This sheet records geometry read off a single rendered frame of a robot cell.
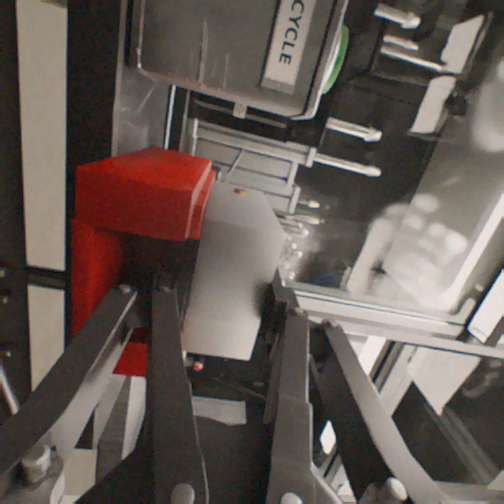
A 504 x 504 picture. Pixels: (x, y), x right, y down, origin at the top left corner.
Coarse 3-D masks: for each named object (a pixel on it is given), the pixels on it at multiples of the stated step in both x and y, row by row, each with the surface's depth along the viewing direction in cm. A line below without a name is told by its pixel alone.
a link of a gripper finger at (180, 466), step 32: (160, 288) 15; (160, 320) 13; (160, 352) 11; (160, 384) 10; (160, 416) 9; (192, 416) 9; (160, 448) 8; (192, 448) 8; (160, 480) 7; (192, 480) 7
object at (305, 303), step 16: (304, 304) 40; (320, 304) 41; (336, 304) 41; (320, 320) 42; (384, 320) 42; (400, 320) 43; (416, 320) 43; (384, 336) 44; (400, 336) 44; (416, 336) 44; (480, 352) 46; (496, 352) 46
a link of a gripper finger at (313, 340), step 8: (288, 288) 20; (288, 296) 19; (288, 304) 18; (296, 304) 18; (312, 320) 17; (280, 328) 17; (312, 328) 16; (280, 336) 17; (312, 336) 16; (320, 336) 16; (312, 344) 16; (320, 344) 16; (312, 352) 16; (320, 352) 16
